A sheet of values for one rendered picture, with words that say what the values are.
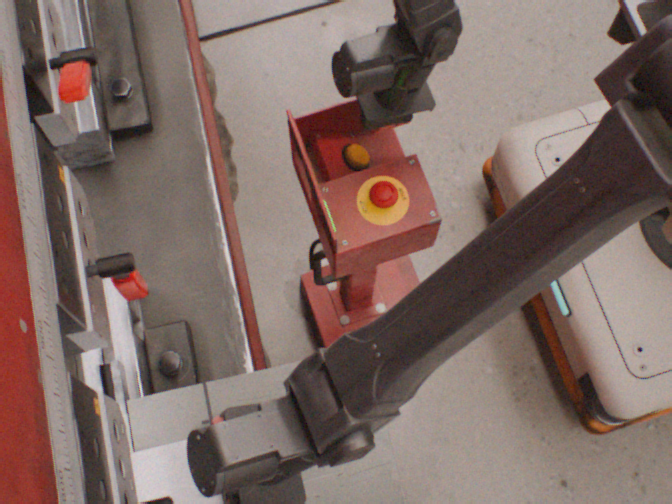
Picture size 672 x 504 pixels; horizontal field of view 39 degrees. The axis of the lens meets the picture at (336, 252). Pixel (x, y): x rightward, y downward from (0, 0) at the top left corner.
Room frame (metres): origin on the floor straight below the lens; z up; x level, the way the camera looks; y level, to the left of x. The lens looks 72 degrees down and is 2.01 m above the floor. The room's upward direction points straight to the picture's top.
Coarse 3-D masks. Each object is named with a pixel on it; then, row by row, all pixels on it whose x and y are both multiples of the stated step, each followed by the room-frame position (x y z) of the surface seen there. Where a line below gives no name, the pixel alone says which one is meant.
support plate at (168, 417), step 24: (216, 384) 0.18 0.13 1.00; (240, 384) 0.18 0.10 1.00; (264, 384) 0.18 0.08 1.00; (144, 408) 0.16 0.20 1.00; (168, 408) 0.15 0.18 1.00; (192, 408) 0.15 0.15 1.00; (216, 408) 0.15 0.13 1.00; (144, 432) 0.13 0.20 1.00; (168, 432) 0.13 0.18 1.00; (384, 432) 0.13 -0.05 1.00; (384, 456) 0.10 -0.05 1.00; (312, 480) 0.08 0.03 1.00; (336, 480) 0.08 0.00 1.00; (360, 480) 0.08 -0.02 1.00; (384, 480) 0.08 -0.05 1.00
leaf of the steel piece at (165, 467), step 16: (160, 448) 0.11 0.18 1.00; (176, 448) 0.11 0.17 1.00; (144, 464) 0.10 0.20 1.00; (160, 464) 0.10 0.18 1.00; (176, 464) 0.10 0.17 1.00; (144, 480) 0.08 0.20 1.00; (160, 480) 0.08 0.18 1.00; (176, 480) 0.08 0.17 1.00; (192, 480) 0.08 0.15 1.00; (144, 496) 0.06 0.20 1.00; (160, 496) 0.06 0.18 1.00; (176, 496) 0.06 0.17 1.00; (192, 496) 0.06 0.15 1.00; (224, 496) 0.06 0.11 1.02
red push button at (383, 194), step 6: (372, 186) 0.48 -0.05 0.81; (378, 186) 0.48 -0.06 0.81; (384, 186) 0.48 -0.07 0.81; (390, 186) 0.48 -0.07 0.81; (372, 192) 0.47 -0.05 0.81; (378, 192) 0.47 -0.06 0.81; (384, 192) 0.47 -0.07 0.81; (390, 192) 0.47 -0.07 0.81; (396, 192) 0.47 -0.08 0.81; (372, 198) 0.47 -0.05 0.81; (378, 198) 0.46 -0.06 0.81; (384, 198) 0.46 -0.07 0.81; (390, 198) 0.46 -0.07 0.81; (396, 198) 0.47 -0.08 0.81; (378, 204) 0.46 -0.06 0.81; (384, 204) 0.46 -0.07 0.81; (390, 204) 0.46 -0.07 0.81
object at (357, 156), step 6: (354, 144) 0.58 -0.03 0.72; (348, 150) 0.57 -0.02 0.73; (354, 150) 0.57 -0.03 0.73; (360, 150) 0.57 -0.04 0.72; (348, 156) 0.56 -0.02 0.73; (354, 156) 0.56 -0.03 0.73; (360, 156) 0.56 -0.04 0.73; (366, 156) 0.57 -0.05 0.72; (348, 162) 0.55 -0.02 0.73; (354, 162) 0.55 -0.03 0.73; (360, 162) 0.55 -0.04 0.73; (366, 162) 0.56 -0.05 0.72; (360, 168) 0.55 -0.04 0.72
